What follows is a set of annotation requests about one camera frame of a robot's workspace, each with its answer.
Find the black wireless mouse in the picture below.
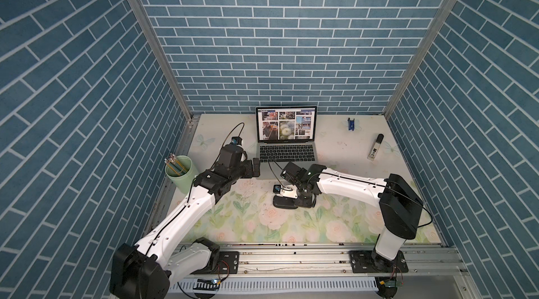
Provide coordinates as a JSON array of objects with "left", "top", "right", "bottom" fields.
[{"left": 272, "top": 195, "right": 298, "bottom": 210}]

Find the silver laptop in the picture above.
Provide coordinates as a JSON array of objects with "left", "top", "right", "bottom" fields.
[{"left": 255, "top": 106, "right": 317, "bottom": 180}]

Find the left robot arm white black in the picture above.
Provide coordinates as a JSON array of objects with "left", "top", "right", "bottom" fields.
[{"left": 109, "top": 143, "right": 261, "bottom": 298}]

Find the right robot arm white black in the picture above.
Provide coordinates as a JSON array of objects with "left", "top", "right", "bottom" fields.
[{"left": 273, "top": 162, "right": 427, "bottom": 273}]

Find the green pencil cup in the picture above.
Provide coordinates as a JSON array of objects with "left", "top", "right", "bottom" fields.
[{"left": 164, "top": 154, "right": 199, "bottom": 194}]

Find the floral table mat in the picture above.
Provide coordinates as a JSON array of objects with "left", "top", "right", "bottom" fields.
[{"left": 185, "top": 114, "right": 413, "bottom": 243}]

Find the blue binder clip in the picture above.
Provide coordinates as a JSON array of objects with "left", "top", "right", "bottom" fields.
[{"left": 348, "top": 118, "right": 355, "bottom": 132}]

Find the green circuit board right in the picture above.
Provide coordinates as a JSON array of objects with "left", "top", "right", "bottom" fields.
[{"left": 378, "top": 279, "right": 403, "bottom": 289}]

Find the green circuit board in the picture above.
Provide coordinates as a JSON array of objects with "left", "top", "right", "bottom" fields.
[
  {"left": 193, "top": 279, "right": 221, "bottom": 292},
  {"left": 378, "top": 279, "right": 403, "bottom": 289}
]

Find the green circuit board left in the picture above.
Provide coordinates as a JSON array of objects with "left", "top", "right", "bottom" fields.
[{"left": 193, "top": 279, "right": 221, "bottom": 292}]

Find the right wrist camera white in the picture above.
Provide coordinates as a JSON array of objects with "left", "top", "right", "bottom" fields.
[{"left": 273, "top": 185, "right": 298, "bottom": 199}]

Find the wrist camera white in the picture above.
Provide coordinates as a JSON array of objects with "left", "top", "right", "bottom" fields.
[
  {"left": 230, "top": 136, "right": 243, "bottom": 146},
  {"left": 273, "top": 185, "right": 298, "bottom": 199}
]

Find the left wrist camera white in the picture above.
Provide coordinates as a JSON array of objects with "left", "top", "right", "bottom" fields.
[{"left": 230, "top": 136, "right": 243, "bottom": 146}]

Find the aluminium rail frame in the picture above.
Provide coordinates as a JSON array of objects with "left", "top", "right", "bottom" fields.
[{"left": 110, "top": 241, "right": 481, "bottom": 299}]

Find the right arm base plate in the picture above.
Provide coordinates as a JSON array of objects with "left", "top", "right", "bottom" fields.
[{"left": 349, "top": 250, "right": 408, "bottom": 274}]

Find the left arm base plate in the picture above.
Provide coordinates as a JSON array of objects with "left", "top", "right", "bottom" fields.
[{"left": 198, "top": 251, "right": 239, "bottom": 277}]

